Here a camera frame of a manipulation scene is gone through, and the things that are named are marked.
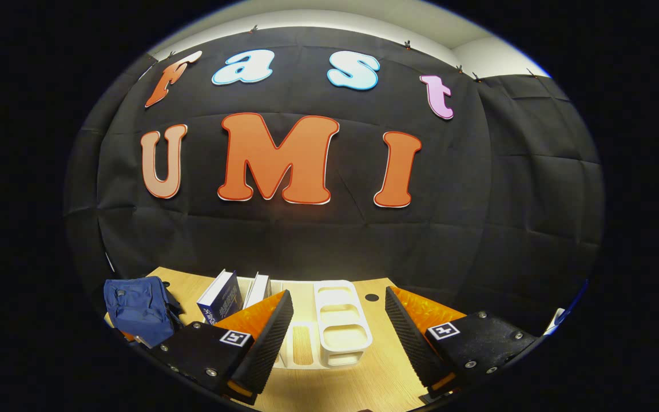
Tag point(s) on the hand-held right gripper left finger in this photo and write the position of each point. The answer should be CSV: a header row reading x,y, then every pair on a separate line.
x,y
266,343

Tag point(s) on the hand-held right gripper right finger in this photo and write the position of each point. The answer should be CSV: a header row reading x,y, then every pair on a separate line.
x,y
412,343

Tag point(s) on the white photo cover book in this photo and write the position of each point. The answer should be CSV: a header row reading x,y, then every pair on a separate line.
x,y
256,292

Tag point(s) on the blue cover book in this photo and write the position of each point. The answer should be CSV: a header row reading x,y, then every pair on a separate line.
x,y
221,300

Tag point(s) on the white bookshelf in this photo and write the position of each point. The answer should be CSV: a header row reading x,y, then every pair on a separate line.
x,y
338,320

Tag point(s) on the blue schoolbag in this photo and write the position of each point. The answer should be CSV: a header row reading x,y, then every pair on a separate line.
x,y
138,312

